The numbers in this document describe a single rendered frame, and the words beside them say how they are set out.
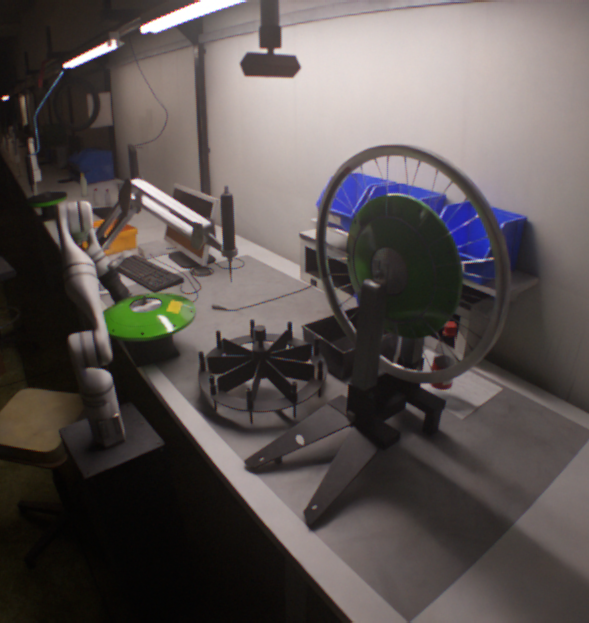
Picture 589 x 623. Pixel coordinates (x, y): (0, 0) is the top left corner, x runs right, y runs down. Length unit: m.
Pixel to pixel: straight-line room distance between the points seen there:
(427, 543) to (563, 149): 1.03
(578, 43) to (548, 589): 1.24
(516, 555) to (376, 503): 0.31
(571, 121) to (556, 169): 0.14
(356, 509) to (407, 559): 0.16
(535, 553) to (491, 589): 0.14
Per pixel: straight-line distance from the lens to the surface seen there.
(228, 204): 1.39
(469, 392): 1.45
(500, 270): 0.89
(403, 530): 1.05
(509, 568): 1.05
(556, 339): 1.53
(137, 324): 1.45
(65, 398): 2.03
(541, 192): 1.45
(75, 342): 1.22
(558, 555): 1.10
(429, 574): 1.00
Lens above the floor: 1.73
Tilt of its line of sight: 24 degrees down
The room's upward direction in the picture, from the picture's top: 1 degrees counter-clockwise
